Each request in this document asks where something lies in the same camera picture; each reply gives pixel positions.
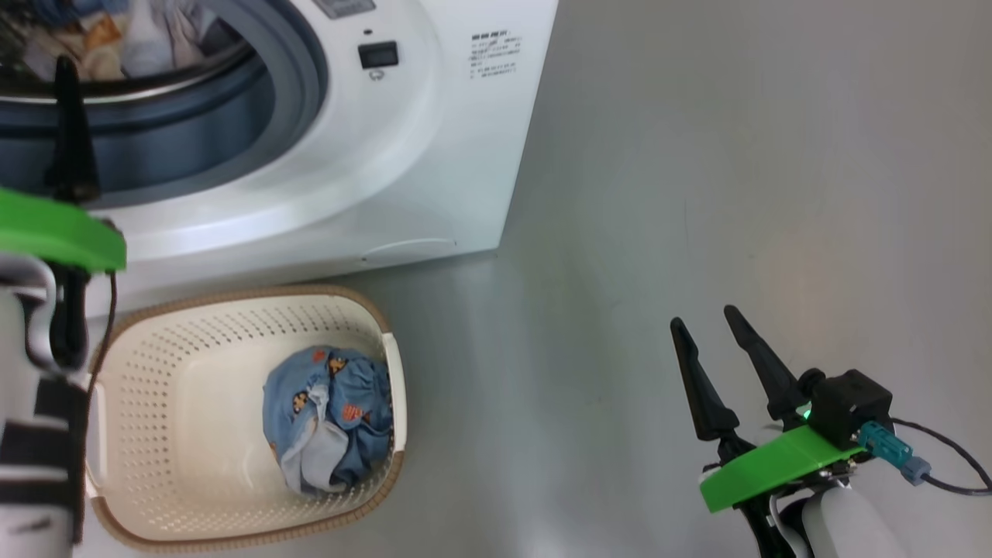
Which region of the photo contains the perforated steel washer drum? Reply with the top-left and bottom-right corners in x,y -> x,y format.
0,0 -> 257,103

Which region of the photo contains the thin dark left arm cable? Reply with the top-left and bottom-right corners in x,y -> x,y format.
85,271 -> 119,396

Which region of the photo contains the denim blue printed garment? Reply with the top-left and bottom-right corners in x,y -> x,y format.
262,346 -> 394,497

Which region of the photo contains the teal right cable connector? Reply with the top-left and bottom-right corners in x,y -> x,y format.
856,421 -> 931,487

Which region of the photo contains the round white filter cover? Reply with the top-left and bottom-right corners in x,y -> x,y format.
363,238 -> 458,264

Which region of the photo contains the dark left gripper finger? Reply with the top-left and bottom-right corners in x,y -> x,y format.
45,56 -> 100,204

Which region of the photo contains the black door lock slot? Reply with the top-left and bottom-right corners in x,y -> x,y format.
358,40 -> 400,71

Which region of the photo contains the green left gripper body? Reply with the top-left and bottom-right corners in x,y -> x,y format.
0,186 -> 127,272

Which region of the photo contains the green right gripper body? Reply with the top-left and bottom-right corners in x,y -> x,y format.
700,425 -> 865,514

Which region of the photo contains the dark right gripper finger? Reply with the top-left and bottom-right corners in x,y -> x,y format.
670,317 -> 741,441
724,305 -> 807,423

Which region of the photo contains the pale blue printed garment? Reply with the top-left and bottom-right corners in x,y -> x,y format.
23,0 -> 226,82

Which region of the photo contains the cream perforated basket brown rim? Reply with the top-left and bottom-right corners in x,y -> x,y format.
84,284 -> 408,553

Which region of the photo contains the grey rubber door seal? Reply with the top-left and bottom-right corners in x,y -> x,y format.
0,0 -> 330,210

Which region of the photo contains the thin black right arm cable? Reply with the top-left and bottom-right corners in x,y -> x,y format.
891,418 -> 992,497

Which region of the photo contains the white front-load washing machine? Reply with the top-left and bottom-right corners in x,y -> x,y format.
0,0 -> 559,319

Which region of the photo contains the small printed text label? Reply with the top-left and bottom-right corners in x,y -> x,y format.
467,31 -> 522,80

